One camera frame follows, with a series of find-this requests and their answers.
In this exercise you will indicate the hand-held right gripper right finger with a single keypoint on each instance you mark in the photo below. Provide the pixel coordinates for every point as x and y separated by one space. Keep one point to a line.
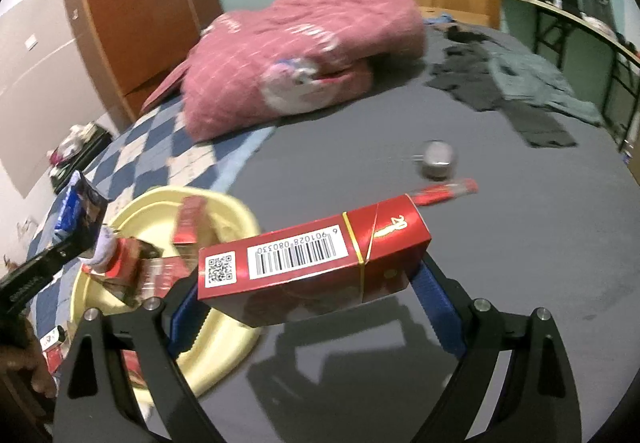
440 313

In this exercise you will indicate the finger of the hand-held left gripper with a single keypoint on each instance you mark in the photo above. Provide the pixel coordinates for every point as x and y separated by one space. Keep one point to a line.
67 250

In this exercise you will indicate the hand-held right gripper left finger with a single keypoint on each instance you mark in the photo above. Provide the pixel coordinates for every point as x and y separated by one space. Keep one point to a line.
182 323

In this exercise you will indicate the blue snack packet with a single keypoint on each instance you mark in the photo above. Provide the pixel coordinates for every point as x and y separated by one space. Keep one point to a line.
70 208

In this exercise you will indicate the pale yellow plastic basin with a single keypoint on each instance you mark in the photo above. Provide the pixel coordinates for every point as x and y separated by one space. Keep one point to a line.
220 348

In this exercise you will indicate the narrow red box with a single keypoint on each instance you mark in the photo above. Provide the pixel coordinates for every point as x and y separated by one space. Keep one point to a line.
189 220

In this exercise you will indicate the large red barcode box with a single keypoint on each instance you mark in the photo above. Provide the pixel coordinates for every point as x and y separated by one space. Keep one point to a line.
310 258

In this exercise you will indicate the person's left hand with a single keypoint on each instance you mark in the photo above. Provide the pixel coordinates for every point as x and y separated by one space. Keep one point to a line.
35 363

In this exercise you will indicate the small red white packet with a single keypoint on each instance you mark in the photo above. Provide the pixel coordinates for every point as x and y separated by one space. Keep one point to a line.
54 348

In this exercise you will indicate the black bag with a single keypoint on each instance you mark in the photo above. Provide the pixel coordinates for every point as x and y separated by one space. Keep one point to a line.
82 150

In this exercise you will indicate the thin red packet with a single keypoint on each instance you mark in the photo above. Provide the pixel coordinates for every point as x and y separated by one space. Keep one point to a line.
442 192

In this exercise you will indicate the blue white checkered blanket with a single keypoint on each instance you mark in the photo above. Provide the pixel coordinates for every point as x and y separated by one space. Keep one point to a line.
165 158

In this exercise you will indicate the small metal can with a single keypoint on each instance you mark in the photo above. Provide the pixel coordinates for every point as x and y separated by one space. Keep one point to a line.
439 160

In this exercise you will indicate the dark grey pants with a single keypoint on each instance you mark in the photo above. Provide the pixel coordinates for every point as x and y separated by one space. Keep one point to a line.
485 88

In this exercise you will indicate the grey green shirt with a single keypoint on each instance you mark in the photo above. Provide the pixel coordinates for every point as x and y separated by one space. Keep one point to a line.
540 83

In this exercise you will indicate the wooden wardrobe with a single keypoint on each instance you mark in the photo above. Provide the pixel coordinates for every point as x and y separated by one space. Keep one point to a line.
140 8

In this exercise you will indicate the small black cloth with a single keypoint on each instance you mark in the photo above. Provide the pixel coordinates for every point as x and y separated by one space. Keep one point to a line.
467 34

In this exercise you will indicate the pink checked quilt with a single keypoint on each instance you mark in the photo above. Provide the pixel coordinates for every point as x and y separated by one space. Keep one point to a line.
300 58

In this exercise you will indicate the folding table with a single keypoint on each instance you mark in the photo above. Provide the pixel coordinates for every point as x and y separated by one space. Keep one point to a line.
575 38

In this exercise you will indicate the white wall switch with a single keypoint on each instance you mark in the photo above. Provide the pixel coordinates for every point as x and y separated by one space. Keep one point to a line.
31 42

